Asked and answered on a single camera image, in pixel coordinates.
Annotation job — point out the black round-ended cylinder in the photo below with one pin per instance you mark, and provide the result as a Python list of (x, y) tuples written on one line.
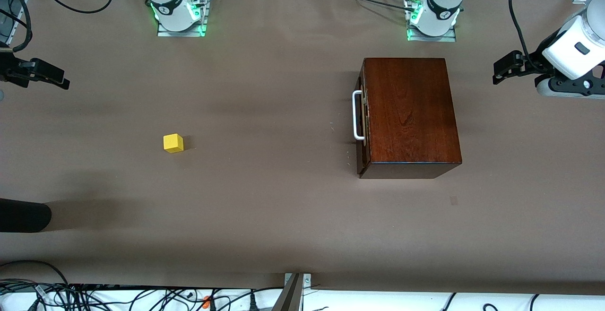
[(23, 215)]

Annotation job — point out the wooden drawer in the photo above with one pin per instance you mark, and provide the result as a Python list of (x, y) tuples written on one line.
[(364, 159)]

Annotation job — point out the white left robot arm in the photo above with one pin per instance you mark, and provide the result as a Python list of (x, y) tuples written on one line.
[(444, 4)]

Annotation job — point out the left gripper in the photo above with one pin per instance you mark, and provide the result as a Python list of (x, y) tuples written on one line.
[(533, 60)]

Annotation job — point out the dark brown wooden cabinet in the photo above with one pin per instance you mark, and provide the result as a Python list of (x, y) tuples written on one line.
[(411, 112)]

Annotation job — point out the yellow wooden block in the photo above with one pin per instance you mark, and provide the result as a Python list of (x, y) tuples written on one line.
[(173, 143)]

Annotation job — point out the aluminium bracket with dark bar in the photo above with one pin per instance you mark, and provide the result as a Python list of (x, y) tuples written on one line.
[(290, 297)]

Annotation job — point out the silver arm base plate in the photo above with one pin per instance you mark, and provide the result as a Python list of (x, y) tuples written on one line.
[(179, 33), (432, 38)]

